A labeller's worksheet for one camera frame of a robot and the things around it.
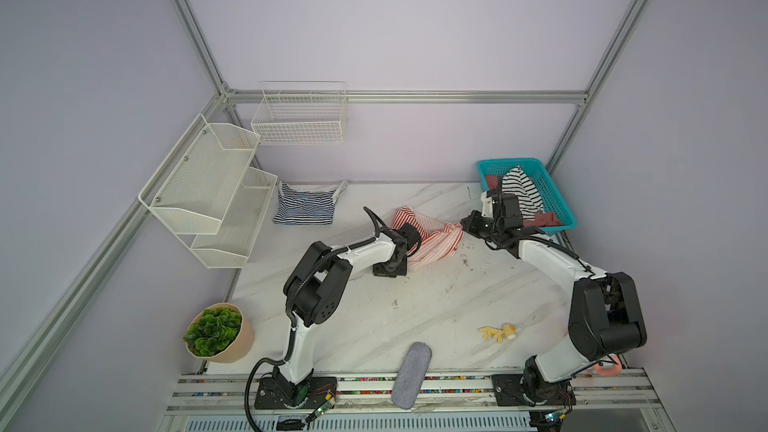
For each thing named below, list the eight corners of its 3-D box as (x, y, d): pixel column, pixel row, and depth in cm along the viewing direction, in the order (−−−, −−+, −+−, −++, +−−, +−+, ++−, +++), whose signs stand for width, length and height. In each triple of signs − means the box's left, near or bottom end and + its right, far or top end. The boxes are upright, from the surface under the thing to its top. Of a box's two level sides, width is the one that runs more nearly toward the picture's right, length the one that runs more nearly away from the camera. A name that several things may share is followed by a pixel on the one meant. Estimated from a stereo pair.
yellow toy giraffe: (484, 345, 83) (487, 343, 81) (479, 330, 86) (481, 328, 84) (516, 339, 84) (519, 336, 82) (510, 325, 87) (512, 322, 85)
